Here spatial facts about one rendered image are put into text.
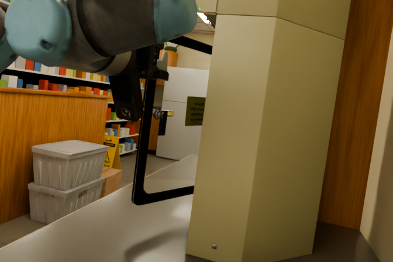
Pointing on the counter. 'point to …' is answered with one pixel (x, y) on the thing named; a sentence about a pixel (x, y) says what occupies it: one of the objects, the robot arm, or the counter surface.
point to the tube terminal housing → (268, 111)
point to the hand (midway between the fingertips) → (161, 78)
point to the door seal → (149, 135)
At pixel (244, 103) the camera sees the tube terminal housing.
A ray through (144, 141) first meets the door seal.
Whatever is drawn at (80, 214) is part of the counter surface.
